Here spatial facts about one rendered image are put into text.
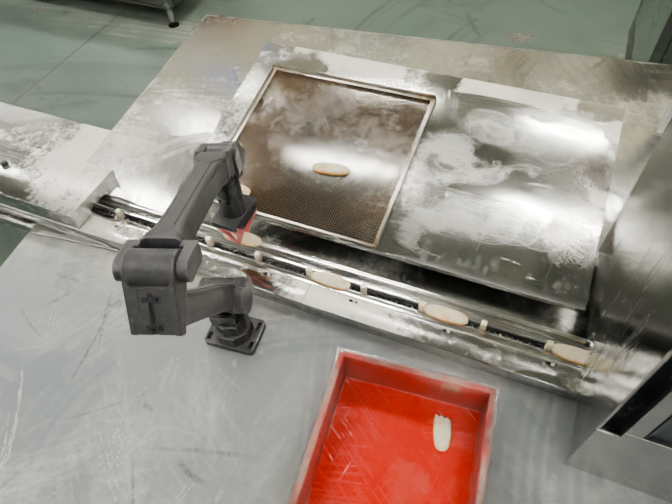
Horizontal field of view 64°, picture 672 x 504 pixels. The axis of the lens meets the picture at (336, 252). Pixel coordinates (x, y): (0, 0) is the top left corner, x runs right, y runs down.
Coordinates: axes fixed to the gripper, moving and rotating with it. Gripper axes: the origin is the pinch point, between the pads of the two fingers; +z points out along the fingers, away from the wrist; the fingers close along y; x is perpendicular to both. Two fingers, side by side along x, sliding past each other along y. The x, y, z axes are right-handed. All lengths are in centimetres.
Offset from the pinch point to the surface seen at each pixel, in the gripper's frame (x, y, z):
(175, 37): -178, -199, 90
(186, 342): -2.9, 25.3, 11.1
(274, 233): 1.9, -10.9, 10.6
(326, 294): 23.6, 4.5, 6.7
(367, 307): 33.7, 4.4, 6.7
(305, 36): -30, -101, 9
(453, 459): 60, 29, 11
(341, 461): 40, 37, 11
